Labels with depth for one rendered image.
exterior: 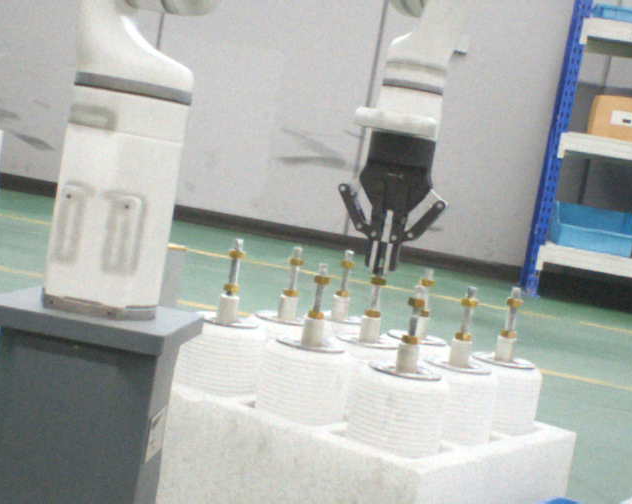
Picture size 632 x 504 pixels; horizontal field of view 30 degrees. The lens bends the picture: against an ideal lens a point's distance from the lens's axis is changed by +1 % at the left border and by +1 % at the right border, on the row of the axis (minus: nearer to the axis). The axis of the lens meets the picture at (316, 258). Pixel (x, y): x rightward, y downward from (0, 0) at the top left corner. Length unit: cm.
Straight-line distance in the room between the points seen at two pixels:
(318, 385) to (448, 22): 42
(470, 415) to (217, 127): 537
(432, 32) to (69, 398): 62
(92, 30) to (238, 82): 565
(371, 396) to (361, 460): 7
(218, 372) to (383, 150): 31
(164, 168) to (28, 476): 25
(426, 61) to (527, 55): 514
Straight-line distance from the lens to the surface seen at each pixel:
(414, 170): 134
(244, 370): 131
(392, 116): 129
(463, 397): 127
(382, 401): 117
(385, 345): 135
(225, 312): 132
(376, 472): 115
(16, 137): 689
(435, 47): 133
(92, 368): 91
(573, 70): 572
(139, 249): 92
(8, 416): 93
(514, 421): 139
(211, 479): 126
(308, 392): 123
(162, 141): 92
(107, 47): 92
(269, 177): 650
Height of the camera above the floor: 44
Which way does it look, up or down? 5 degrees down
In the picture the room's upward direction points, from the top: 10 degrees clockwise
